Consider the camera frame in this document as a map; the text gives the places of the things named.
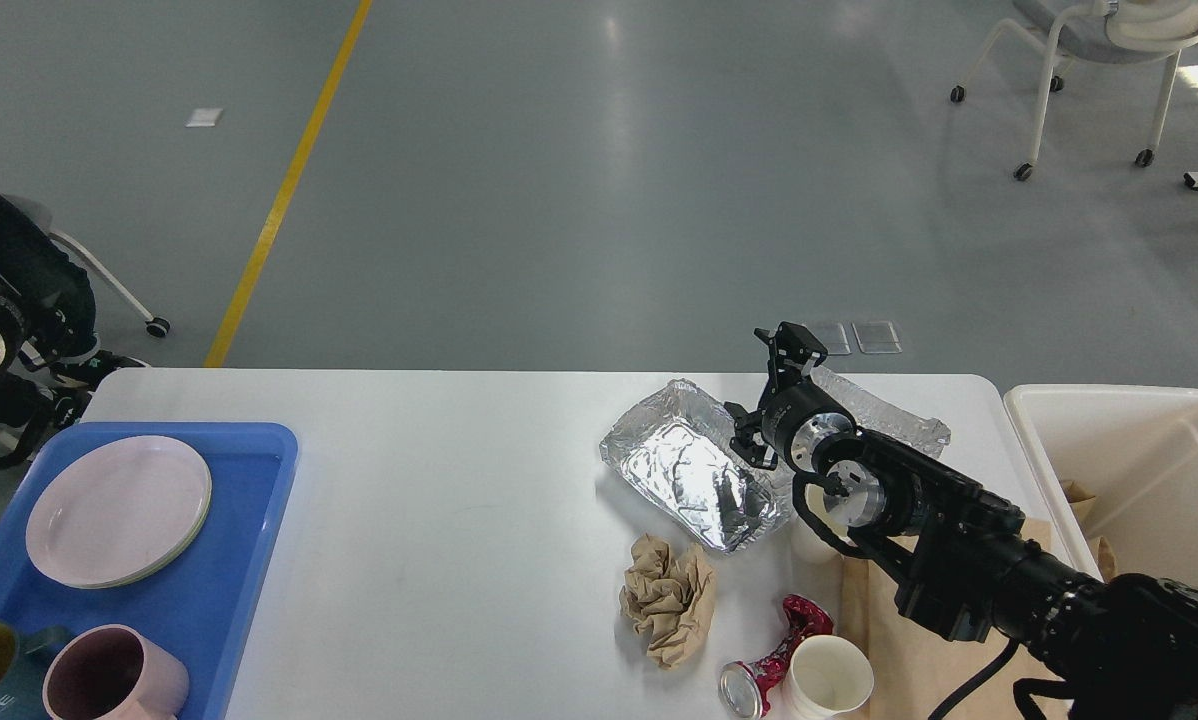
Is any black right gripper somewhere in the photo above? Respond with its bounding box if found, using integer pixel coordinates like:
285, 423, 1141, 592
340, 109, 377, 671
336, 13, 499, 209
724, 322, 858, 473

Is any white plastic bin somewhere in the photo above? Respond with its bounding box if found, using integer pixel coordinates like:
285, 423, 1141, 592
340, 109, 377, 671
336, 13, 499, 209
1003, 385, 1198, 588

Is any white office chair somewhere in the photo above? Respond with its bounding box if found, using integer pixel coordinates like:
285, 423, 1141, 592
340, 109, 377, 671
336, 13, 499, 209
948, 1, 1198, 182

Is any pink plate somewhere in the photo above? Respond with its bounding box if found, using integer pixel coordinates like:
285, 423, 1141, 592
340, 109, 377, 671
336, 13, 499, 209
26, 436, 214, 591

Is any brown paper bag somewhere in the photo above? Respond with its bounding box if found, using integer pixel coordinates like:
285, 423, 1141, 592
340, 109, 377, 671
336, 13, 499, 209
836, 518, 1073, 719

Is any aluminium foil tray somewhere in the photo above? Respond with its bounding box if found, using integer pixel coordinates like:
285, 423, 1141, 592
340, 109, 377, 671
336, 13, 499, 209
599, 379, 794, 553

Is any blue HOME mug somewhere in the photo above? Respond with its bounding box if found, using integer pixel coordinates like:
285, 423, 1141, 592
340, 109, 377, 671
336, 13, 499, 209
0, 621, 74, 719

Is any clear floor plate right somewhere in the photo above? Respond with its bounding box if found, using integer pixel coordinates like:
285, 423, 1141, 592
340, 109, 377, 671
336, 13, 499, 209
852, 320, 904, 355

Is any seated person in black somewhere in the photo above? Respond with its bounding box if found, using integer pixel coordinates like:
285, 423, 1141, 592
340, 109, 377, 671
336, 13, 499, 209
0, 195, 149, 389

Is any clear floor plate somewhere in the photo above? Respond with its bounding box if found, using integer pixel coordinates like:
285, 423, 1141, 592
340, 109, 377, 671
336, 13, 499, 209
806, 322, 852, 356
852, 320, 904, 355

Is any clear floor plate left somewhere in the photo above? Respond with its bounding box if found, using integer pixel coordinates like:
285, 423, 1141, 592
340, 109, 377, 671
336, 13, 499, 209
806, 322, 852, 356

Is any white chair on left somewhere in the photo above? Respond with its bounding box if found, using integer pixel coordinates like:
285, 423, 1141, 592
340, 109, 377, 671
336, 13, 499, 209
4, 193, 171, 338

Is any blue plastic tray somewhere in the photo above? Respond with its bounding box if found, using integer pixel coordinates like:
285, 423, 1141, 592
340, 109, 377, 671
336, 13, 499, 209
0, 420, 298, 719

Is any pink mug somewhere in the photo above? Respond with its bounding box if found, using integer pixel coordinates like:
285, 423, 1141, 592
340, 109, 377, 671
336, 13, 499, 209
42, 624, 189, 719

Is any green plate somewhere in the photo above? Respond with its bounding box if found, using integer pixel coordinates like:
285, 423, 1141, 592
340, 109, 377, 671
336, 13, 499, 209
87, 436, 212, 588

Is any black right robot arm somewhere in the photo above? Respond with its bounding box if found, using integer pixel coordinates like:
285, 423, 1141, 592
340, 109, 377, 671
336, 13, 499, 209
726, 322, 1198, 719

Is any crushed red soda can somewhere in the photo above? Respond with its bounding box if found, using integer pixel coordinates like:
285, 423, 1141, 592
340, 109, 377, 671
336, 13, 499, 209
716, 594, 835, 719

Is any crumpled brown paper ball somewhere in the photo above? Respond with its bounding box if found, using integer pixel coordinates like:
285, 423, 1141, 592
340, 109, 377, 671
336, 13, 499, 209
619, 534, 718, 671

